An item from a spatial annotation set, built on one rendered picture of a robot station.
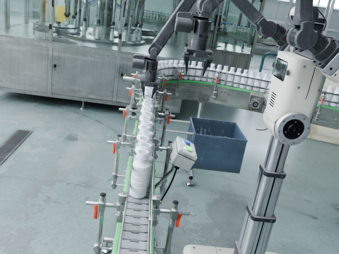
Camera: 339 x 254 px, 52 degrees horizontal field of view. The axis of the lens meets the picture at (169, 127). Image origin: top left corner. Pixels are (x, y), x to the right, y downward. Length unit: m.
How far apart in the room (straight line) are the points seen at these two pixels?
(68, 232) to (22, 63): 3.04
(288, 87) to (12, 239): 2.01
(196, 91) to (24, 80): 2.79
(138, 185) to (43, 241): 1.54
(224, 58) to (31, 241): 5.22
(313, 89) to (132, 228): 0.97
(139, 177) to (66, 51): 3.96
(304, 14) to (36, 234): 2.16
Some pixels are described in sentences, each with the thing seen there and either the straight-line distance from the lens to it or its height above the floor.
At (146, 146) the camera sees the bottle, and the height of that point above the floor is 1.15.
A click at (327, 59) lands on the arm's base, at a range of 1.44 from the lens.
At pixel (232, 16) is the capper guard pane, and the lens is 6.88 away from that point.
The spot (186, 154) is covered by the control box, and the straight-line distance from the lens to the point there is 1.34.
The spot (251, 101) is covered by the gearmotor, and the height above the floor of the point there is 0.93.
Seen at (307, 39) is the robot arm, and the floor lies 1.58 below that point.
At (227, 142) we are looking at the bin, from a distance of 2.07.
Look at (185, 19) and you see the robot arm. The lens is 1.30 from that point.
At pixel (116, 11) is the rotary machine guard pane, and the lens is 4.87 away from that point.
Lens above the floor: 1.64
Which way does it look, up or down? 20 degrees down
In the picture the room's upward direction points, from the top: 9 degrees clockwise
